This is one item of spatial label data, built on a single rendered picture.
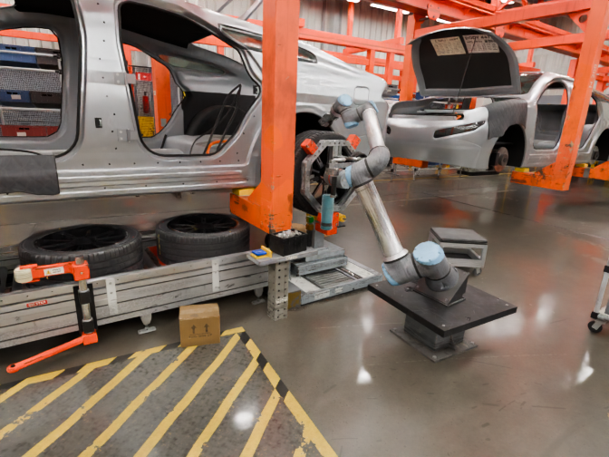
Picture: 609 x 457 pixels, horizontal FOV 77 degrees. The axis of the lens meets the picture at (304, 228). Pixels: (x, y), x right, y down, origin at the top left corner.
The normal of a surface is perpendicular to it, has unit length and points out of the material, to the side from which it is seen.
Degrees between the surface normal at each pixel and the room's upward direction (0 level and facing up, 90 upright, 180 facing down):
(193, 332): 90
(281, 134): 90
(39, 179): 90
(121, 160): 92
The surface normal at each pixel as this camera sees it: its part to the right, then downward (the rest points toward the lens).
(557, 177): -0.83, 0.12
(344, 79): 0.56, 0.11
